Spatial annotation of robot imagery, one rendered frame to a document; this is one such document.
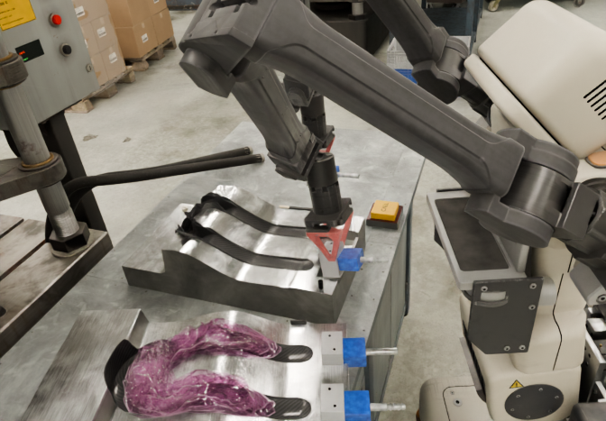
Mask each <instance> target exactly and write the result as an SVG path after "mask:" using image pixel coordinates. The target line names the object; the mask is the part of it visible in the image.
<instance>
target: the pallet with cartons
mask: <svg viewBox="0 0 606 421"><path fill-rule="evenodd" d="M106 1H107V4H108V7H109V11H110V14H111V17H112V20H113V23H114V27H115V32H116V35H117V39H118V42H119V45H120V48H121V52H122V54H123V57H124V61H130V62H132V67H133V71H146V70H147V69H148V68H149V64H148V62H147V60H161V59H162V58H164V57H165V55H163V50H175V49H176V48H177V44H176V40H175V37H174V31H173V27H172V23H171V19H170V11H169V8H168V7H167V4H166V0H106Z"/></svg>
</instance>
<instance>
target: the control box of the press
mask: <svg viewBox="0 0 606 421"><path fill-rule="evenodd" d="M0 33H1V35H2V38H3V40H4V43H5V47H6V48H7V50H8V52H12V53H17V54H18V55H20V56H22V58H23V62H24V64H25V67H26V69H27V71H28V74H29V76H28V77H27V79H26V80H25V81H24V82H23V83H22V87H23V91H24V93H25V95H26V97H27V99H28V102H29V104H30V107H31V109H32V112H33V115H34V117H35V120H36V122H37V124H38V126H39V128H40V131H41V135H42V137H43V140H44V141H45V144H46V146H47V148H48V151H52V152H55V153H58V154H59V155H60V156H61V158H62V160H63V162H64V165H65V167H66V170H67V174H66V175H65V177H64V178H63V179H62V180H61V184H62V186H64V185H65V184H66V183H68V182H69V181H71V180H73V179H75V178H81V177H85V176H86V175H87V173H86V171H85V169H84V166H83V163H82V161H81V158H80V156H79V154H78V149H77V146H76V144H75V142H74V139H73V137H72V134H71V131H70V129H69V125H68V123H67V120H66V117H65V115H64V114H65V110H67V109H68V108H70V107H72V106H73V105H77V104H78V103H79V102H80V101H82V98H84V97H85V96H88V95H89V94H91V93H93V92H95V91H96V90H98V89H99V88H100V86H99V84H98V81H97V78H96V73H95V71H94V67H93V64H92V61H91V58H90V56H89V53H88V50H87V45H86V42H85V39H84V36H83V33H82V31H81V28H80V25H79V22H78V17H77V14H76V11H75V8H74V5H73V3H72V0H0ZM0 130H1V131H3V132H4V134H5V138H6V141H7V143H8V145H9V147H10V149H11V150H12V152H13V153H14V155H15V156H16V157H21V155H20V152H19V151H18V149H17V147H16V144H15V142H14V139H13V136H12V135H11V133H10V131H9V128H8V126H7V124H6V122H5V119H4V117H3V115H2V112H1V110H0ZM74 216H75V218H76V220H77V221H78V222H84V223H87V227H88V229H94V230H99V231H105V232H107V229H106V224H105V222H104V219H103V216H102V215H101V212H100V209H99V207H98V204H97V201H96V198H95V195H94V193H93V190H92V189H91V190H90V191H88V192H87V193H86V194H85V195H84V196H83V197H82V198H81V200H80V201H79V203H78V205H77V207H76V209H75V212H74Z"/></svg>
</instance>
